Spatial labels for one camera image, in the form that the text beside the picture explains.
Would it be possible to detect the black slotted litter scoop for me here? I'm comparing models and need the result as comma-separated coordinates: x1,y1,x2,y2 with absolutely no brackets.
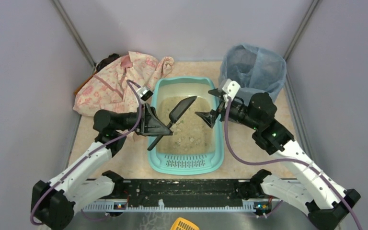
147,96,197,151

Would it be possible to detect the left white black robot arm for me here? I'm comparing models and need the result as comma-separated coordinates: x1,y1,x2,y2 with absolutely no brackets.
30,103,173,230

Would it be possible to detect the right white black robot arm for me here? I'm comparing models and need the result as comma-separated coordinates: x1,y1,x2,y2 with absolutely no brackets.
197,89,360,230

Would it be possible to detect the beige cat litter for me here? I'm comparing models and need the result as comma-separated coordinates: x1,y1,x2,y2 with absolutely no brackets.
156,97,215,155

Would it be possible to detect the teal plastic litter box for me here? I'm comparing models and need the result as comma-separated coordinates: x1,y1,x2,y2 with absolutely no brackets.
147,76,225,175

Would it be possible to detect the cream pink printed cloth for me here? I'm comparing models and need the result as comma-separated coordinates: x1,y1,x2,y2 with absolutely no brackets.
73,51,174,116

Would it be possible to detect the dark object behind cloth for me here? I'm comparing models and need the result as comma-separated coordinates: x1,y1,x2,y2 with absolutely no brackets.
96,53,120,72

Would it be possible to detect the yellow slotted scoop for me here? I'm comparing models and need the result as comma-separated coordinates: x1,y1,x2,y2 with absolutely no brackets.
170,217,200,230

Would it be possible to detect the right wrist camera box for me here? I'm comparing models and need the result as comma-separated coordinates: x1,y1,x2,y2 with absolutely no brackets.
218,79,241,102

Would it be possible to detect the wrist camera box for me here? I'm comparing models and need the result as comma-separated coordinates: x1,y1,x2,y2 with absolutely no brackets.
137,86,153,101
218,79,241,102

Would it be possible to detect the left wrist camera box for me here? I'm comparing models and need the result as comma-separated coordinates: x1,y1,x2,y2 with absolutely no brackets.
137,86,153,101

